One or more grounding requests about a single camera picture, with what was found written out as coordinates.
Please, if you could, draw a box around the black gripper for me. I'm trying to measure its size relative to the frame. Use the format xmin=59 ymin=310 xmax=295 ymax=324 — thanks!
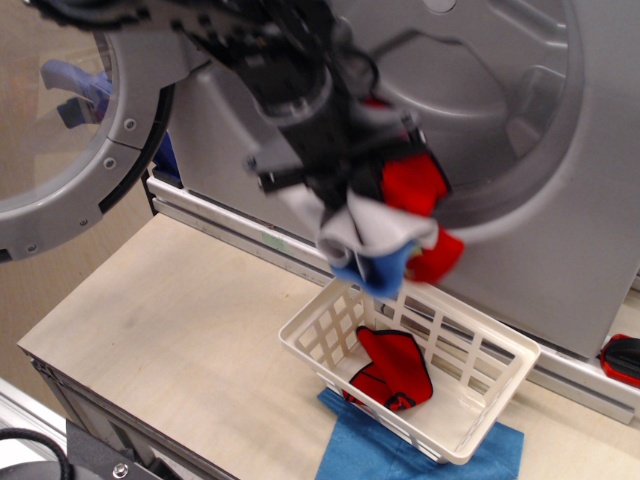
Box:
xmin=243 ymin=74 xmax=431 ymax=214

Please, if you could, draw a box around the grey felt cloth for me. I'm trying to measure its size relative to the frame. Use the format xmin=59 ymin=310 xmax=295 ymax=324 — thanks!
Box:
xmin=277 ymin=185 xmax=439 ymax=268

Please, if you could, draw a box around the red cloth with dark trim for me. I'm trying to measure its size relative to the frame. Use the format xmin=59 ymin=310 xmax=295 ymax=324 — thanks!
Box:
xmin=354 ymin=114 xmax=465 ymax=284

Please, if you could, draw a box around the blue felt cloth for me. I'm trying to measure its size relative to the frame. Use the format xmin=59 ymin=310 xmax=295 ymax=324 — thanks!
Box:
xmin=331 ymin=242 xmax=417 ymax=299

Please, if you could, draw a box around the white plastic laundry basket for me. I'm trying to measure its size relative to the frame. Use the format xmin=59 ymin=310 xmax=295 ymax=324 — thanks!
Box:
xmin=279 ymin=280 xmax=540 ymax=465

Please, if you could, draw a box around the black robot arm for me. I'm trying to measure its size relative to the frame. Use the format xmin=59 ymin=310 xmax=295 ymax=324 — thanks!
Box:
xmin=37 ymin=1 xmax=446 ymax=215

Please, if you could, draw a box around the grey toy washing machine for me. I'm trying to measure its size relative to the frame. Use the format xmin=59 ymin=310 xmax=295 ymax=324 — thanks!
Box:
xmin=146 ymin=0 xmax=640 ymax=359

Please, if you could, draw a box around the grey round washer door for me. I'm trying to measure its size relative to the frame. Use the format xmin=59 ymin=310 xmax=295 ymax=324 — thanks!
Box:
xmin=1 ymin=31 xmax=206 ymax=263

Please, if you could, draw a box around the blue cloth under basket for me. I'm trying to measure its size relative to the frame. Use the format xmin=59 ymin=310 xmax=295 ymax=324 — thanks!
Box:
xmin=316 ymin=389 xmax=525 ymax=480

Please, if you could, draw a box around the blue clamp behind door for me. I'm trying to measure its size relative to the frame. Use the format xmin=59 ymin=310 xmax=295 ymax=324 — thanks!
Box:
xmin=40 ymin=59 xmax=112 ymax=129

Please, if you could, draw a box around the red and black clamp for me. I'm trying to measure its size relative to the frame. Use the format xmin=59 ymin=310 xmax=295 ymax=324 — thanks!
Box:
xmin=599 ymin=334 xmax=639 ymax=388

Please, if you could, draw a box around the aluminium extrusion rail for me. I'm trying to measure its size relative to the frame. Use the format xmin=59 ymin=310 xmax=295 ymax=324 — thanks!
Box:
xmin=144 ymin=176 xmax=639 ymax=424

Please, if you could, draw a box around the black metal bracket with bolt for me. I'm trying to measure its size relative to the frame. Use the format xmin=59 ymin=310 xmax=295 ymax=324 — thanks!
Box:
xmin=66 ymin=420 xmax=180 ymax=480

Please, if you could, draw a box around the aluminium frame rail lower left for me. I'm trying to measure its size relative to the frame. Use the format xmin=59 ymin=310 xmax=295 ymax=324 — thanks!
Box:
xmin=0 ymin=379 xmax=67 ymax=468

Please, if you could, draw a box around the black braided cable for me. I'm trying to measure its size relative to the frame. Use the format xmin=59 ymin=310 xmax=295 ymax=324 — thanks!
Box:
xmin=0 ymin=428 xmax=76 ymax=480

